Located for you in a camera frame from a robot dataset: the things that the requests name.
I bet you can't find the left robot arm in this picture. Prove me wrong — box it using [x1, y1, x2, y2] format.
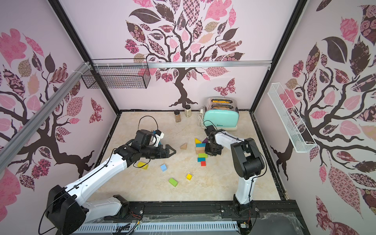
[44, 143, 176, 235]

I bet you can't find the mint green toaster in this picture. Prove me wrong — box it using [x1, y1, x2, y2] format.
[203, 97, 240, 130]

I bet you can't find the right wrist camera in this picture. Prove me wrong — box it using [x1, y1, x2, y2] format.
[205, 125, 217, 137]

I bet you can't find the green rectangle block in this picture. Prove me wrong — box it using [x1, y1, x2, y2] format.
[168, 178, 178, 187]
[198, 153, 208, 158]

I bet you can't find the white toaster power cord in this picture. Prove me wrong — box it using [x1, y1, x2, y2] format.
[197, 107, 206, 129]

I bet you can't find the aluminium frame bar rear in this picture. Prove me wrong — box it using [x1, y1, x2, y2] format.
[94, 60, 272, 68]

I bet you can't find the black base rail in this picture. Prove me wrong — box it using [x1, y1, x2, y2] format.
[82, 195, 309, 235]

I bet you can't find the white wire shelf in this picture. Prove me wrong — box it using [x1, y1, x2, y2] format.
[267, 83, 317, 153]

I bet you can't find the pale spice jar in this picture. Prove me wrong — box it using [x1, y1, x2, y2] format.
[184, 104, 192, 118]

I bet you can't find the aluminium frame bar left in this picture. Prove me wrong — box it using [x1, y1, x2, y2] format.
[1, 62, 90, 171]

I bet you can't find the white slotted cable duct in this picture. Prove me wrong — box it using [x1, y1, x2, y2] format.
[74, 221, 239, 235]

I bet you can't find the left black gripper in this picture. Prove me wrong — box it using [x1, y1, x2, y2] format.
[140, 144, 176, 160]

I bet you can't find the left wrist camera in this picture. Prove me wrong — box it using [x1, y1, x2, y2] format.
[135, 129, 164, 147]

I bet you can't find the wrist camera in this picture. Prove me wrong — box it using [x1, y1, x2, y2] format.
[135, 129, 164, 147]
[205, 125, 217, 137]

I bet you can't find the green rectangle block front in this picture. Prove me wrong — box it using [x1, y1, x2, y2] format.
[168, 178, 178, 187]

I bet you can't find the brown spice jar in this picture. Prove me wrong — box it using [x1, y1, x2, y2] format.
[174, 110, 181, 123]

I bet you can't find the black wire basket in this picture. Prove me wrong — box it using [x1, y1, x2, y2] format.
[81, 58, 151, 89]

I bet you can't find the aluminium frame bar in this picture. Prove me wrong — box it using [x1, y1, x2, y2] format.
[1, 62, 90, 171]
[94, 60, 272, 68]

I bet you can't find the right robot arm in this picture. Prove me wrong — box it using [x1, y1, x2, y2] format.
[205, 126, 265, 216]

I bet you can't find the natural wood triangle block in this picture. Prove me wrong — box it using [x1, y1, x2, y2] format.
[180, 143, 188, 150]

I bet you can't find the yellow rectangle block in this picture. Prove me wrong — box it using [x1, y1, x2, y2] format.
[136, 162, 148, 170]

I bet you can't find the light blue cube block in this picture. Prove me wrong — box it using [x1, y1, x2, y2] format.
[161, 164, 167, 172]

